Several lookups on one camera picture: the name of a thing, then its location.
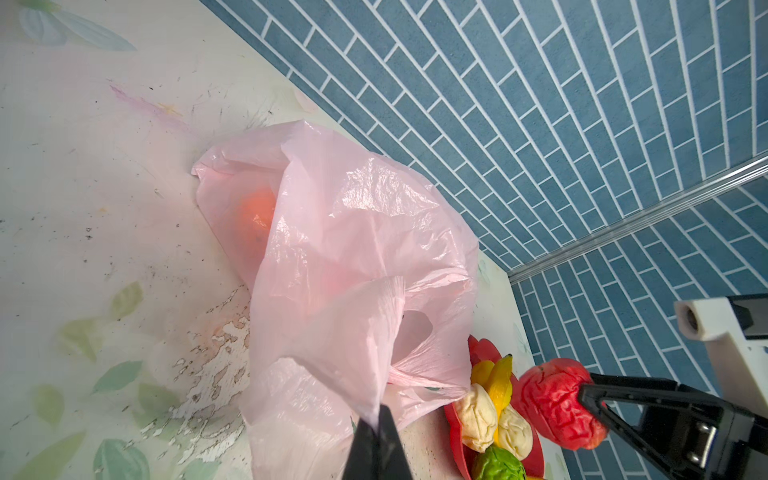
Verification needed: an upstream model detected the pink plastic bag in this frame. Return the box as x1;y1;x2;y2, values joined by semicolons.
192;121;479;479

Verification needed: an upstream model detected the yellow fake banana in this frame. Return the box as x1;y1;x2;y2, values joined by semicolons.
484;355;513;417

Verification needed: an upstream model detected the red fake apple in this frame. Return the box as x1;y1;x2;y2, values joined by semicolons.
511;358;608;451

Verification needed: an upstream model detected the pale yellow fake pear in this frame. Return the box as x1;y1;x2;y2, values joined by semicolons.
494;405;534;461

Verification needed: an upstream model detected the red flower-shaped plate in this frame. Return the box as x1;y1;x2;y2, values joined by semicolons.
444;336;545;479

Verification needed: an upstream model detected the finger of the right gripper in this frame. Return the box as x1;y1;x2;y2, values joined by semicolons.
579;374;767;479

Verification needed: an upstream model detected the beige fake fruit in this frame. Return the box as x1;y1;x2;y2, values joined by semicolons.
452;384;498;453

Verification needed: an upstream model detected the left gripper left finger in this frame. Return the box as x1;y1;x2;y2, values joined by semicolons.
341;420;377;480

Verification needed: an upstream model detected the yellow fake lemon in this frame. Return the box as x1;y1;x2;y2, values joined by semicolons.
470;360;495;386

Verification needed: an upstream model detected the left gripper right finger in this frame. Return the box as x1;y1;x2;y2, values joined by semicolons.
374;405;413;480

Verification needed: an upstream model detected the green red fake fruit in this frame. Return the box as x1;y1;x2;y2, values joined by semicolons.
471;445;527;480

